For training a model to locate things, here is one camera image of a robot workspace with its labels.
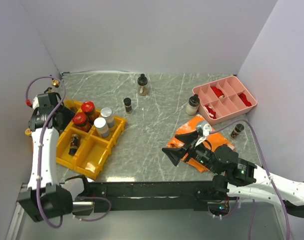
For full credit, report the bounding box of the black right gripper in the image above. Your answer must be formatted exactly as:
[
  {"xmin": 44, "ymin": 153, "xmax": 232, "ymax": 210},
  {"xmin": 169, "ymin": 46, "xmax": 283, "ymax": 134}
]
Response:
[{"xmin": 161, "ymin": 130, "xmax": 220, "ymax": 174}]

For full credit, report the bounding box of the tall oil bottle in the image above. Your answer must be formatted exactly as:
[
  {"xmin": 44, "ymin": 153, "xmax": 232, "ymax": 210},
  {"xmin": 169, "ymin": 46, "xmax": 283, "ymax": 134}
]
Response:
[
  {"xmin": 44, "ymin": 87, "xmax": 78, "ymax": 113},
  {"xmin": 49, "ymin": 78, "xmax": 67, "ymax": 100}
]

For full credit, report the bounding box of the red-lid sauce jar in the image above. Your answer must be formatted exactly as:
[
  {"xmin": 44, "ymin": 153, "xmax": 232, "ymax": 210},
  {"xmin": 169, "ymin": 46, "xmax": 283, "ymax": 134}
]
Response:
[
  {"xmin": 72, "ymin": 112, "xmax": 91, "ymax": 132},
  {"xmin": 81, "ymin": 101, "xmax": 99, "ymax": 123}
]

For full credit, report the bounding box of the red-lid sauce jar back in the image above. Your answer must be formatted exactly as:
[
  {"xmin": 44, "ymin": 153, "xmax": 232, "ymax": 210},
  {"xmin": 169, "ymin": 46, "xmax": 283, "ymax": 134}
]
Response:
[{"xmin": 81, "ymin": 101, "xmax": 99, "ymax": 123}]

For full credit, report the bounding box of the black-cap spice shaker front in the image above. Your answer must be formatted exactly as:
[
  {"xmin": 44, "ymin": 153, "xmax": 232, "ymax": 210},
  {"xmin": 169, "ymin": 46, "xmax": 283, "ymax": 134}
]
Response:
[{"xmin": 68, "ymin": 134, "xmax": 80, "ymax": 156}]

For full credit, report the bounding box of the black-cap spice shaker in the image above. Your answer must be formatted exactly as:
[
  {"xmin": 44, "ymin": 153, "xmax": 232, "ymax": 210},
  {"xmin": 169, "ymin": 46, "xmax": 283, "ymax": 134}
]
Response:
[
  {"xmin": 68, "ymin": 134, "xmax": 80, "ymax": 156},
  {"xmin": 123, "ymin": 97, "xmax": 133, "ymax": 114}
]

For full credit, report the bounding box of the white-lid jar edge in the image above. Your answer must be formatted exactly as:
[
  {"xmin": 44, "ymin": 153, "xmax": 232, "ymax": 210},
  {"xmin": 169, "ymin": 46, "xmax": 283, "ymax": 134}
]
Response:
[{"xmin": 94, "ymin": 117, "xmax": 110, "ymax": 139}]

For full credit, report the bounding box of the blue-label clear jar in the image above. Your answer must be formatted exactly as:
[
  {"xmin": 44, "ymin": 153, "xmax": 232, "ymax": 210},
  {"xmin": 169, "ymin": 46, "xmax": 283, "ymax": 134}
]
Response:
[{"xmin": 100, "ymin": 107, "xmax": 116, "ymax": 132}]

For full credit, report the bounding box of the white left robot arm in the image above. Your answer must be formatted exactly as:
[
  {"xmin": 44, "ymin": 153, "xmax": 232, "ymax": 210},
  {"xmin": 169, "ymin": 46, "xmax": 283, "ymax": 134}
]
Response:
[{"xmin": 17, "ymin": 92, "xmax": 92, "ymax": 222}]

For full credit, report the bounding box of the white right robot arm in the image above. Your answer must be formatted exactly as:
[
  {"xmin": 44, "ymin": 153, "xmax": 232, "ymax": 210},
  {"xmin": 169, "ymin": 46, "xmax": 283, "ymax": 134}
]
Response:
[{"xmin": 162, "ymin": 131, "xmax": 304, "ymax": 218}]

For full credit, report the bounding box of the orange tie-dye cloth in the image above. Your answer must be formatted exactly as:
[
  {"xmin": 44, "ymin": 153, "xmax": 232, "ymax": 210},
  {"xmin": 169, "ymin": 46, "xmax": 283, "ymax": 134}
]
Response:
[{"xmin": 166, "ymin": 114, "xmax": 236, "ymax": 173}]

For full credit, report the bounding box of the black-lid jar white powder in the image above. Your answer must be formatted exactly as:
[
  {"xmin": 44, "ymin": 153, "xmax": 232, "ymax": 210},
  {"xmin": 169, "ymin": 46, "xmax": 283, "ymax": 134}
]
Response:
[{"xmin": 186, "ymin": 94, "xmax": 200, "ymax": 116}]

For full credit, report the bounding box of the red sock in tray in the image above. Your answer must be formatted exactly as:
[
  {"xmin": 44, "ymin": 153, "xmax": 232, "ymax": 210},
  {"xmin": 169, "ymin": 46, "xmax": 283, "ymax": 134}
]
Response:
[{"xmin": 205, "ymin": 105, "xmax": 216, "ymax": 119}]

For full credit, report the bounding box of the yellow compartment bin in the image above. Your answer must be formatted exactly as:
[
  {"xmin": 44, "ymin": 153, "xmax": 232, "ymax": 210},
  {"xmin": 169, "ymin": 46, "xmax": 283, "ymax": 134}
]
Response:
[{"xmin": 55, "ymin": 99, "xmax": 127, "ymax": 181}]

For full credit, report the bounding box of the pink compartment tray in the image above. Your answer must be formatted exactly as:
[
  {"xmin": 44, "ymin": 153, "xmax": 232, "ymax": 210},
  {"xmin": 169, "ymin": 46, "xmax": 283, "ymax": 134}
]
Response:
[{"xmin": 192, "ymin": 75, "xmax": 257, "ymax": 125}]

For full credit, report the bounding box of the spice shaker near right edge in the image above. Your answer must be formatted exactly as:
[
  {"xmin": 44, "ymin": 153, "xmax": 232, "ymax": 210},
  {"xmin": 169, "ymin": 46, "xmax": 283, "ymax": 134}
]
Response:
[{"xmin": 230, "ymin": 123, "xmax": 245, "ymax": 139}]

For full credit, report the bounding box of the red sock middle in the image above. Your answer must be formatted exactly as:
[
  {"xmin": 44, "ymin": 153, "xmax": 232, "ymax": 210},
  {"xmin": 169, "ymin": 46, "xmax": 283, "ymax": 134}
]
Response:
[{"xmin": 211, "ymin": 86, "xmax": 225, "ymax": 99}]

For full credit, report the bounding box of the black-cap spice shaker back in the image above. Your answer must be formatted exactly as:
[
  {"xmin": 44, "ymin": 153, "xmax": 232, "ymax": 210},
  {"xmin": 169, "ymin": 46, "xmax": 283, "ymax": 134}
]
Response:
[{"xmin": 123, "ymin": 97, "xmax": 133, "ymax": 114}]

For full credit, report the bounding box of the black-lid jar brown powder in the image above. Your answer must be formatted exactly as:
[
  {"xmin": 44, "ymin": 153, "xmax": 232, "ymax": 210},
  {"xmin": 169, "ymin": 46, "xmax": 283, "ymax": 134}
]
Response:
[{"xmin": 137, "ymin": 73, "xmax": 148, "ymax": 96}]

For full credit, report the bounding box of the red sock right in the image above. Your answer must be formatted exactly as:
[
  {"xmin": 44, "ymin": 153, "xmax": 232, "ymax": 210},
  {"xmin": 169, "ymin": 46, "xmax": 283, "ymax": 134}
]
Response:
[{"xmin": 238, "ymin": 93, "xmax": 252, "ymax": 107}]

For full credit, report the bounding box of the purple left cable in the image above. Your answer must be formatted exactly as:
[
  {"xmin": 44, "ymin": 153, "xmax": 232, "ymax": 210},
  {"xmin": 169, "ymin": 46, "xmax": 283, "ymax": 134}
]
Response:
[{"xmin": 25, "ymin": 76, "xmax": 112, "ymax": 229}]

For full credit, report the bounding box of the purple cable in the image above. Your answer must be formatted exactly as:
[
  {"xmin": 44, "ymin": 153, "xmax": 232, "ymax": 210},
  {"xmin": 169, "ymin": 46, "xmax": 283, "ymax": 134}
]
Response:
[
  {"xmin": 210, "ymin": 118, "xmax": 291, "ymax": 240},
  {"xmin": 25, "ymin": 76, "xmax": 112, "ymax": 229}
]

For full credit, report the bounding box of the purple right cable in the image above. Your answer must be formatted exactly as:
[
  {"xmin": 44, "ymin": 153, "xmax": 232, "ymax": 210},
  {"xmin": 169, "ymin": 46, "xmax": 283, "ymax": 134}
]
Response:
[{"xmin": 210, "ymin": 118, "xmax": 291, "ymax": 240}]

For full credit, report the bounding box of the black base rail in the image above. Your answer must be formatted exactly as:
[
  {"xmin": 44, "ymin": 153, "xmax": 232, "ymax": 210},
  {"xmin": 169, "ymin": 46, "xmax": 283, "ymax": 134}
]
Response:
[{"xmin": 77, "ymin": 180, "xmax": 228, "ymax": 211}]

